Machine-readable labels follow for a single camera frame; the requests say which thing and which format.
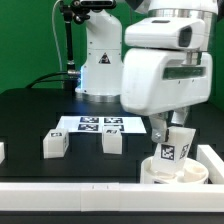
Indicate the white fence bar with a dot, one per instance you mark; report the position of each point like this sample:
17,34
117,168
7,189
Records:
210,159
111,197

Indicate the white left fence block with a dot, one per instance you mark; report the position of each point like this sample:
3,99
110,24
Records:
2,152

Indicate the white sheet with markers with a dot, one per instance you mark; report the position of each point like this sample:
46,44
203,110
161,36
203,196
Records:
95,124

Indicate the white right fence bar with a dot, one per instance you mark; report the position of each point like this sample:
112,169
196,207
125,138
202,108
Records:
210,159

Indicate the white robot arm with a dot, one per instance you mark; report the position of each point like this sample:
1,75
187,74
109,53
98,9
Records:
101,75

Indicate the white front fence bar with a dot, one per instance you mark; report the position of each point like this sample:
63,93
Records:
111,197

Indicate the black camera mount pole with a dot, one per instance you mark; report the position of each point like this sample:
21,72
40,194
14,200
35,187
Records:
78,11

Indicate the white round stool seat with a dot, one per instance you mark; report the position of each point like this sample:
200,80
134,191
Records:
193,172

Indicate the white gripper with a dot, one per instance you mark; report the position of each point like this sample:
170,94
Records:
156,81

